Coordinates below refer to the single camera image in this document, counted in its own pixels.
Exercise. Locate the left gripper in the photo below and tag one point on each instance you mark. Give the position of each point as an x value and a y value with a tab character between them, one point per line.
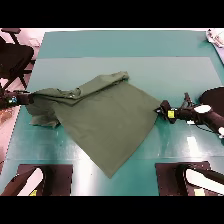
25	99

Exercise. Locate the black office chair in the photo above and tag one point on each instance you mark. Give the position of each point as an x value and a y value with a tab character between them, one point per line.
13	58

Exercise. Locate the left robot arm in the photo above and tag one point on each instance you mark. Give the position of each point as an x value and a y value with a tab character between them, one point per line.
10	99

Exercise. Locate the white garment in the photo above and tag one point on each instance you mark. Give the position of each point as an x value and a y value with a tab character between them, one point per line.
216	36

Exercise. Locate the green T-shirt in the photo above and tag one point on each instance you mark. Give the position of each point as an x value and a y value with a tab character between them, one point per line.
106	123

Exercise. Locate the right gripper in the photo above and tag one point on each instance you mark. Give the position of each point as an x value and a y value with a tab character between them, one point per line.
167	111

